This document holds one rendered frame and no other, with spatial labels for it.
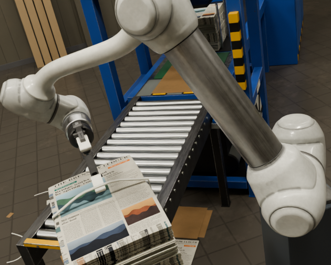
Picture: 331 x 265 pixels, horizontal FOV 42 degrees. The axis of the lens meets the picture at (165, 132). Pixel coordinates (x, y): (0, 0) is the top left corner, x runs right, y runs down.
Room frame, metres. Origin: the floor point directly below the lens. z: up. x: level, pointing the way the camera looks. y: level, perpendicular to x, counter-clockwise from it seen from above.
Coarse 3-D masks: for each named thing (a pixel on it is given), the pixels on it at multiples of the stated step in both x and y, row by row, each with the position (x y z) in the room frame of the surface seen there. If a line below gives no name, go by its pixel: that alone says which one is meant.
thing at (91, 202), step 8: (136, 176) 1.09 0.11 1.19; (120, 184) 1.07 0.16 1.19; (128, 184) 1.06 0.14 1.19; (136, 184) 1.05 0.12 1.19; (144, 184) 1.04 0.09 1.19; (104, 192) 1.05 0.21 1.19; (112, 192) 1.04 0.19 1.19; (120, 192) 1.03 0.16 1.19; (128, 192) 1.02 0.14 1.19; (80, 200) 1.04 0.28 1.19; (88, 200) 1.03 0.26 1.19; (96, 200) 1.02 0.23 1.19; (104, 200) 1.01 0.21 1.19; (112, 200) 1.00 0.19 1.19; (56, 208) 1.03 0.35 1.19; (72, 208) 1.01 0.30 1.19; (80, 208) 1.00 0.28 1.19; (88, 208) 0.99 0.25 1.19; (96, 208) 0.98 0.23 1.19; (56, 216) 1.00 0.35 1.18; (64, 216) 0.98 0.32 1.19; (72, 216) 0.97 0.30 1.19; (56, 224) 0.96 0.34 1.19
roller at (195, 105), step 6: (132, 108) 2.45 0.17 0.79; (138, 108) 2.44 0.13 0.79; (144, 108) 2.42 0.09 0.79; (150, 108) 2.40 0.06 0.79; (156, 108) 2.39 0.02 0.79; (162, 108) 2.37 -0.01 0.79; (168, 108) 2.36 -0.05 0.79; (174, 108) 2.34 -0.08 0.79; (180, 108) 2.32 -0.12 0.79; (186, 108) 2.31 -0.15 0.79; (192, 108) 2.29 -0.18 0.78; (198, 108) 2.28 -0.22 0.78
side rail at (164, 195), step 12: (204, 108) 2.23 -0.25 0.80; (204, 120) 2.10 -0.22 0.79; (192, 132) 1.98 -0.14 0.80; (204, 132) 2.07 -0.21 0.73; (192, 144) 1.87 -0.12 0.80; (180, 156) 1.78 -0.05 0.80; (192, 156) 1.84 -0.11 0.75; (180, 168) 1.68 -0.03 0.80; (192, 168) 1.81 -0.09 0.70; (168, 180) 1.60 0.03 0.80; (180, 180) 1.64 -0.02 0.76; (168, 192) 1.52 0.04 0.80; (180, 192) 1.61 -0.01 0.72; (168, 204) 1.47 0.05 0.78; (168, 216) 1.45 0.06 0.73
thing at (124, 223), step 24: (144, 192) 1.00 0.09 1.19; (96, 216) 0.95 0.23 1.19; (120, 216) 0.93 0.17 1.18; (144, 216) 0.91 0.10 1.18; (72, 240) 0.89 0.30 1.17; (96, 240) 0.87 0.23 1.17; (120, 240) 0.85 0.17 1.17; (144, 240) 0.85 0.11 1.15; (168, 240) 0.87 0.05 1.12; (72, 264) 0.82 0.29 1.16; (96, 264) 0.82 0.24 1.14; (120, 264) 0.84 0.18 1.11; (144, 264) 0.86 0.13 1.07; (168, 264) 0.88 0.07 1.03
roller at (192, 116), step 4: (128, 116) 2.34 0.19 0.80; (132, 116) 2.33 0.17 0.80; (136, 116) 2.32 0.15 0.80; (140, 116) 2.31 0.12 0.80; (144, 116) 2.30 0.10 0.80; (148, 116) 2.29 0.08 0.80; (152, 116) 2.27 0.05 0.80; (156, 116) 2.26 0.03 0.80; (160, 116) 2.25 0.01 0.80; (164, 116) 2.24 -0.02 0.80; (168, 116) 2.23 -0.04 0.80; (172, 116) 2.22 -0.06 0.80; (176, 116) 2.21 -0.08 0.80; (180, 116) 2.20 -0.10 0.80; (184, 116) 2.19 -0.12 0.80; (188, 116) 2.18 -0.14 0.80; (192, 116) 2.17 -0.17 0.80; (196, 116) 2.16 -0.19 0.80; (128, 120) 2.32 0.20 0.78; (132, 120) 2.31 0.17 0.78; (136, 120) 2.30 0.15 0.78; (140, 120) 2.29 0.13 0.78; (144, 120) 2.28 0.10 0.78; (148, 120) 2.27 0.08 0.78; (152, 120) 2.26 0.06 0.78; (156, 120) 2.25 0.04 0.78
